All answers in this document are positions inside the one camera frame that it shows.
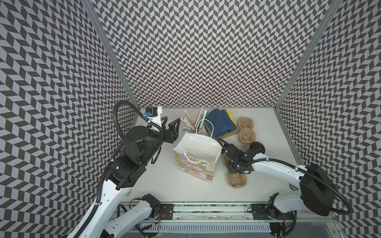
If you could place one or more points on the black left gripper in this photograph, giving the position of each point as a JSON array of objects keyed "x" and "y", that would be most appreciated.
[{"x": 168, "y": 139}]

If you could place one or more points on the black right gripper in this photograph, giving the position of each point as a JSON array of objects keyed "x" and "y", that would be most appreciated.
[{"x": 231, "y": 169}]

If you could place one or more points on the cartoon animal paper bag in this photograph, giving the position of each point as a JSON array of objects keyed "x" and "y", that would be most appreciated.
[{"x": 197, "y": 154}]

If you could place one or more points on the black cup lid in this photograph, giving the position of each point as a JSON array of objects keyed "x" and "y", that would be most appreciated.
[{"x": 257, "y": 146}]

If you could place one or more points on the pulp cup carrier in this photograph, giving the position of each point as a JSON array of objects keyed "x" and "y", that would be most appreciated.
[{"x": 236, "y": 180}]

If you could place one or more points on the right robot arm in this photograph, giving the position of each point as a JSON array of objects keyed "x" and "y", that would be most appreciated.
[{"x": 314, "y": 192}]

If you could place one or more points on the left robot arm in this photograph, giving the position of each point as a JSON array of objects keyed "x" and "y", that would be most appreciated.
[{"x": 117, "y": 180}]

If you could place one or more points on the dark blue napkin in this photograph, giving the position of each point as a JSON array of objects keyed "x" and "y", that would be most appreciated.
[{"x": 219, "y": 123}]

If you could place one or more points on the cardboard napkin box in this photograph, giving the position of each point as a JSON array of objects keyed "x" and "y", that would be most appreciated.
[{"x": 229, "y": 134}]

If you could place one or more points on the stack of pulp cup carriers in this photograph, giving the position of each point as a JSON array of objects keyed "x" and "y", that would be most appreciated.
[{"x": 246, "y": 133}]

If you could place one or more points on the yellow napkin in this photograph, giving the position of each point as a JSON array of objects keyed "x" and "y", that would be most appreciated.
[{"x": 231, "y": 117}]

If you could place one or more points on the brown tea bottle yellow cap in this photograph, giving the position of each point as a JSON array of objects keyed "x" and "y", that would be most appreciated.
[{"x": 292, "y": 187}]

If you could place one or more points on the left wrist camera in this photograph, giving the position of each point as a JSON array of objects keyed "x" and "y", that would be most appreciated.
[{"x": 153, "y": 114}]

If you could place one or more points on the metal base rail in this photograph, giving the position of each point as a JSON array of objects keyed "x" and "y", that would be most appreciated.
[{"x": 223, "y": 218}]

